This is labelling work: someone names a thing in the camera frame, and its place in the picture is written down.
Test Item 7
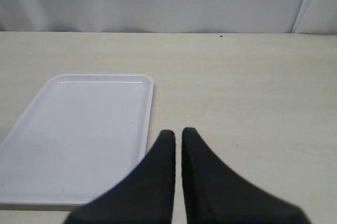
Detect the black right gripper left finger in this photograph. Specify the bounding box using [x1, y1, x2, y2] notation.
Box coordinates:
[64, 130, 175, 223]

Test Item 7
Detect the white fabric backdrop curtain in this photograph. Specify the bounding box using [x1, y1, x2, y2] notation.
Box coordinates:
[1, 0, 336, 34]

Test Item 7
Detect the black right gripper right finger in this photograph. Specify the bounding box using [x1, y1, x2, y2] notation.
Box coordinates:
[182, 127, 310, 223]

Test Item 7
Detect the white plastic tray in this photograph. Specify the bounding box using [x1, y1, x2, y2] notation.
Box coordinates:
[1, 74, 154, 210]

